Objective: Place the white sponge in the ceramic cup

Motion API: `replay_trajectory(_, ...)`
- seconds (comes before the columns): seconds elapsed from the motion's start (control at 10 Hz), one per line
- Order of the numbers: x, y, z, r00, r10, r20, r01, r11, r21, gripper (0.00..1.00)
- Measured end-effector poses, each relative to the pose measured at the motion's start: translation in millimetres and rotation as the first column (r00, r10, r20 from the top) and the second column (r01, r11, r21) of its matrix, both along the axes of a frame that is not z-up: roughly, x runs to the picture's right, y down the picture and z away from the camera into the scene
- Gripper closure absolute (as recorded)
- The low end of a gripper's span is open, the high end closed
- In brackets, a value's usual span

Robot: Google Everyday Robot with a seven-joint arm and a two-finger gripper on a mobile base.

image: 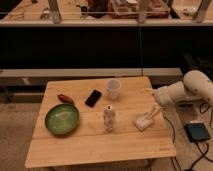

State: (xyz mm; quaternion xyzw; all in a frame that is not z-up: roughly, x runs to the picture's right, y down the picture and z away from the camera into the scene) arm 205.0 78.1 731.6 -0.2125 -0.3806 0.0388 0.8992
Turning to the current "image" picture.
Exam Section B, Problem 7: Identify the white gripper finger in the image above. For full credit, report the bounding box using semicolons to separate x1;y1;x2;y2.
149;107;162;118
150;104;160;114

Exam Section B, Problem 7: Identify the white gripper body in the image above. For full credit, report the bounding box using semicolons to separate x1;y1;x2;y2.
153;87;169;106

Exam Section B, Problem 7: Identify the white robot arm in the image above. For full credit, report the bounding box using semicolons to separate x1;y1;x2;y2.
153;70;213;108

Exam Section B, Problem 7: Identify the white ceramic cup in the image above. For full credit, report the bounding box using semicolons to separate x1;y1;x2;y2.
106;79;121;100

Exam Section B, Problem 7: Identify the green ceramic bowl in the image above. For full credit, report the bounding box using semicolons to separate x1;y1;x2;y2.
45;103;80;135

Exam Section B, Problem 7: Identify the black power box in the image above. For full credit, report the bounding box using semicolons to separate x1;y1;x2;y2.
184;123;211;142

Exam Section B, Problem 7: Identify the small white bottle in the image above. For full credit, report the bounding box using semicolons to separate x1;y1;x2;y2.
103;105;115;132

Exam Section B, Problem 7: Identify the wooden table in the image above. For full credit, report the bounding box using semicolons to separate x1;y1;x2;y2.
25;77;176;168

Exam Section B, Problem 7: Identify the black smartphone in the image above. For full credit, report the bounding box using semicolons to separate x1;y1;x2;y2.
85;90;102;107

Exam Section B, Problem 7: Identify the brown red toy object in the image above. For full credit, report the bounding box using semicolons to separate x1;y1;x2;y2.
57;94;74;105

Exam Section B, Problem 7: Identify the cluttered background workbench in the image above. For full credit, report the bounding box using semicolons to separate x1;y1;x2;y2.
0;0;213;27

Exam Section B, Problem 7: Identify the black cable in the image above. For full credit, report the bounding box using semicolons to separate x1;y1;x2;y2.
162;101;213;171

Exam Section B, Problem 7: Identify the long metal shelf rail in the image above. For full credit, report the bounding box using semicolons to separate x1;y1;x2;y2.
0;68;182;86

